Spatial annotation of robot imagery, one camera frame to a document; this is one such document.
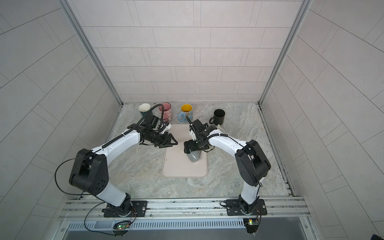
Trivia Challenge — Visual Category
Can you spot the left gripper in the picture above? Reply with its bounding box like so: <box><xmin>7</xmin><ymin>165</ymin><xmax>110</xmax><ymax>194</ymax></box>
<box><xmin>148</xmin><ymin>130</ymin><xmax>179</xmax><ymax>148</ymax></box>

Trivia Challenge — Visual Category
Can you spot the grey mug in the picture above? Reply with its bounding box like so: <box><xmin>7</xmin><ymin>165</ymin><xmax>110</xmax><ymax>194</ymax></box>
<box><xmin>187</xmin><ymin>151</ymin><xmax>201</xmax><ymax>163</ymax></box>

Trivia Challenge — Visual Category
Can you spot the pink patterned mug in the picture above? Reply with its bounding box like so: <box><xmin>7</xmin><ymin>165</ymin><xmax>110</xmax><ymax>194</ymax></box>
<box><xmin>159</xmin><ymin>103</ymin><xmax>172</xmax><ymax>122</ymax></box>

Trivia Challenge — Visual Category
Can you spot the blue patterned mug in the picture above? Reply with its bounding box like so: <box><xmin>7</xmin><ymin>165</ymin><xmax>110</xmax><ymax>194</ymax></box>
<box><xmin>178</xmin><ymin>104</ymin><xmax>193</xmax><ymax>123</ymax></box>

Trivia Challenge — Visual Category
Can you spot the dark green mug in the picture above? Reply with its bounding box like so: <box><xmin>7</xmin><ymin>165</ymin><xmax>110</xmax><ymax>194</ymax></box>
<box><xmin>138</xmin><ymin>103</ymin><xmax>151</xmax><ymax>116</ymax></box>

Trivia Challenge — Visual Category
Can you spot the black mug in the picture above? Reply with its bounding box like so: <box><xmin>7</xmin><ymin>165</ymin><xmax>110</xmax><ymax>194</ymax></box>
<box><xmin>209</xmin><ymin>109</ymin><xmax>226</xmax><ymax>126</ymax></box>

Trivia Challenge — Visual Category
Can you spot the light green mug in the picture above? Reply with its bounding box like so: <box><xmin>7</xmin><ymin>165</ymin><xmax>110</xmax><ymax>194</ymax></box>
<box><xmin>217</xmin><ymin>125</ymin><xmax>225</xmax><ymax>133</ymax></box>

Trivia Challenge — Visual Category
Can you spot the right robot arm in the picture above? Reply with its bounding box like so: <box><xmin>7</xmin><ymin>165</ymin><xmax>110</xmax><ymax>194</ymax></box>
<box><xmin>184</xmin><ymin>124</ymin><xmax>271</xmax><ymax>215</ymax></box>

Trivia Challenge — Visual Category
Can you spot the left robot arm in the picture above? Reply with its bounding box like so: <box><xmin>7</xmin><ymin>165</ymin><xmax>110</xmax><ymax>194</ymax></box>
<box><xmin>69</xmin><ymin>116</ymin><xmax>178</xmax><ymax>217</ymax></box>

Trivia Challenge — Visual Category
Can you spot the beige tray mat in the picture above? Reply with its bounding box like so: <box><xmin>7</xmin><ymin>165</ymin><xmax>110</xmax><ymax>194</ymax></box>
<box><xmin>162</xmin><ymin>124</ymin><xmax>208</xmax><ymax>178</ymax></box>

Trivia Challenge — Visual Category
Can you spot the white ventilation grille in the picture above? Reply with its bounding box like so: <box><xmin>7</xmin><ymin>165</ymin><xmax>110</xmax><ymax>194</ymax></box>
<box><xmin>67</xmin><ymin>218</ymin><xmax>245</xmax><ymax>232</ymax></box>

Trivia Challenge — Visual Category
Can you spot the right circuit board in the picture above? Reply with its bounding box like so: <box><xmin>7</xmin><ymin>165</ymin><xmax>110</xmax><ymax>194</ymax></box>
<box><xmin>243</xmin><ymin>219</ymin><xmax>260</xmax><ymax>234</ymax></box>

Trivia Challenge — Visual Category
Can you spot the circuit board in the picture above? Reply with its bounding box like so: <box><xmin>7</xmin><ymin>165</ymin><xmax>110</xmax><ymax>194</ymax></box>
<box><xmin>113</xmin><ymin>221</ymin><xmax>132</xmax><ymax>231</ymax></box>
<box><xmin>243</xmin><ymin>219</ymin><xmax>260</xmax><ymax>234</ymax></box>

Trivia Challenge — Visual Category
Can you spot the left circuit board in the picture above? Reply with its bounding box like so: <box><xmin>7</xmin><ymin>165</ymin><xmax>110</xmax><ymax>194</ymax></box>
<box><xmin>113</xmin><ymin>221</ymin><xmax>132</xmax><ymax>231</ymax></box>

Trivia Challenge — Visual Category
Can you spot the left corner metal profile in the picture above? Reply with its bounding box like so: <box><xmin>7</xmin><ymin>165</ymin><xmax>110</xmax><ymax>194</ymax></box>
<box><xmin>58</xmin><ymin>0</ymin><xmax>124</xmax><ymax>107</ymax></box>

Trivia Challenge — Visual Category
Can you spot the corner metal profile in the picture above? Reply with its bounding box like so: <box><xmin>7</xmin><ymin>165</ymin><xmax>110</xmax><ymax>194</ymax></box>
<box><xmin>258</xmin><ymin>0</ymin><xmax>312</xmax><ymax>106</ymax></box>
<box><xmin>58</xmin><ymin>0</ymin><xmax>124</xmax><ymax>107</ymax></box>

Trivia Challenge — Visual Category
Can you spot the right corner metal profile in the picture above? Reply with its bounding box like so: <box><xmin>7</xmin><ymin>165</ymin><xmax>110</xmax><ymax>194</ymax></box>
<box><xmin>258</xmin><ymin>0</ymin><xmax>312</xmax><ymax>106</ymax></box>

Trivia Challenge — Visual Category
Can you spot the aluminium mounting rail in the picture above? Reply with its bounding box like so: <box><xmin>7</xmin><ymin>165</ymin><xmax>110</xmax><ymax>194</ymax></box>
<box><xmin>58</xmin><ymin>197</ymin><xmax>311</xmax><ymax>221</ymax></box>

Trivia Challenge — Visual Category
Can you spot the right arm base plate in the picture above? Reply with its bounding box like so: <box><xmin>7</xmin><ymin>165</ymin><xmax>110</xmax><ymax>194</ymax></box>
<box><xmin>220</xmin><ymin>199</ymin><xmax>268</xmax><ymax>216</ymax></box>

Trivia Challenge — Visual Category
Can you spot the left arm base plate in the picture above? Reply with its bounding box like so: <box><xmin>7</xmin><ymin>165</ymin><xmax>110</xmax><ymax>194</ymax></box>
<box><xmin>102</xmin><ymin>201</ymin><xmax>148</xmax><ymax>218</ymax></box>

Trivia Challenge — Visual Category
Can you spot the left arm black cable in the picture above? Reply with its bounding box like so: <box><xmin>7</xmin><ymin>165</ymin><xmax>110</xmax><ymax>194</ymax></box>
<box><xmin>54</xmin><ymin>155</ymin><xmax>91</xmax><ymax>196</ymax></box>

